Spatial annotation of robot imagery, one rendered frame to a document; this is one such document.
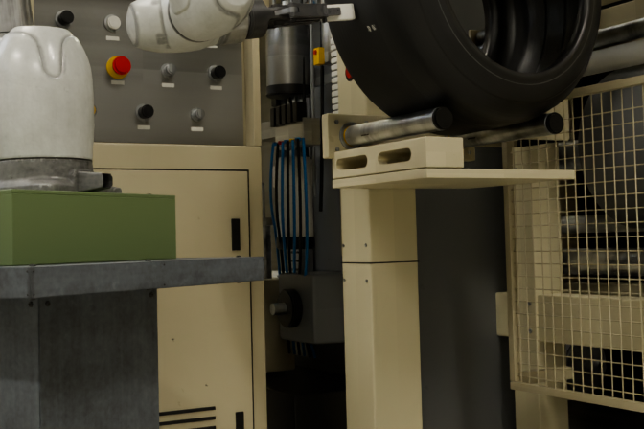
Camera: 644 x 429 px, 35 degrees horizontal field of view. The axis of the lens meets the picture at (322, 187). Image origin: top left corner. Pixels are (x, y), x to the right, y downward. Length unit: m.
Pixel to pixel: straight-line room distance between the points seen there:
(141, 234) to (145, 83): 0.81
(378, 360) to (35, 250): 1.04
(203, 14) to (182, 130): 0.80
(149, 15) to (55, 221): 0.44
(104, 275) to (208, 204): 0.97
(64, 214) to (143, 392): 0.33
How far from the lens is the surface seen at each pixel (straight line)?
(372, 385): 2.32
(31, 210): 1.48
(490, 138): 2.28
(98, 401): 1.61
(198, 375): 2.37
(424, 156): 1.94
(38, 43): 1.66
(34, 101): 1.63
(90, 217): 1.56
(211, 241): 2.37
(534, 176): 2.10
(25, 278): 1.35
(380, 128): 2.11
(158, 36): 1.78
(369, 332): 2.32
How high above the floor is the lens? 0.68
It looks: 3 degrees up
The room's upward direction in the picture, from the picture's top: 1 degrees counter-clockwise
